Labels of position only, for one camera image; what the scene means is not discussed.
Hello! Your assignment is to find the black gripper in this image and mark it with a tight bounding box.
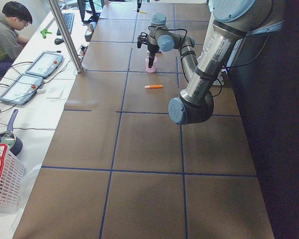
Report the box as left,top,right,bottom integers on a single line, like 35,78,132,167
148,43,157,59

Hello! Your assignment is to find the orange highlighter pen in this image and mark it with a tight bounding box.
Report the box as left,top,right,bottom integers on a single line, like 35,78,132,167
144,85,163,89

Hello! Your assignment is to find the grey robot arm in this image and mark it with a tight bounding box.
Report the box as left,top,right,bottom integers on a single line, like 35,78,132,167
168,0,286,125
138,12,197,80

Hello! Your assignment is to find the pink mesh pen holder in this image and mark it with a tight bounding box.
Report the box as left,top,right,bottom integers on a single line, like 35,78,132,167
145,55,158,74

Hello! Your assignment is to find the black monitor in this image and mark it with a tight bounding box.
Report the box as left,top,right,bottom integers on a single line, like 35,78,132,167
77,0,101,24

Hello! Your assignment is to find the black keyboard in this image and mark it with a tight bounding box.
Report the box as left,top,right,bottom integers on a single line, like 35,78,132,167
62,12,75,34

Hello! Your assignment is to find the black computer mouse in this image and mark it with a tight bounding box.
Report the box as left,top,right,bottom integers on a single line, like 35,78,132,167
54,38,64,45

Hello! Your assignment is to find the white cloth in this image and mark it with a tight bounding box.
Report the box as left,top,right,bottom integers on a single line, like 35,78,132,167
46,88,64,99

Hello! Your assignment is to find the teach pendant tablet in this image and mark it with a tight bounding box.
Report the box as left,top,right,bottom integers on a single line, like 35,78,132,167
0,74,43,105
25,51,63,79

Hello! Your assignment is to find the green plastic clamp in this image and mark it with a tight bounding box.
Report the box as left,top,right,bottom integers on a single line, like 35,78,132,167
40,28,51,39

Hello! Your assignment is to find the seated person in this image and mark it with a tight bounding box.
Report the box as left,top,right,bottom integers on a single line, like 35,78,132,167
0,1,33,80

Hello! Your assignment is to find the purple frying pan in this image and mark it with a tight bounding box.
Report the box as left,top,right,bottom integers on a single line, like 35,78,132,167
0,109,23,156

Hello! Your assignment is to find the white red plastic basket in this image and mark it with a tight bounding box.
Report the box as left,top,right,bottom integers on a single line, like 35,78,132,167
0,144,25,214

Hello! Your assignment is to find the aluminium frame post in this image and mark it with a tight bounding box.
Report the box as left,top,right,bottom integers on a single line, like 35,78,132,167
47,0,83,74

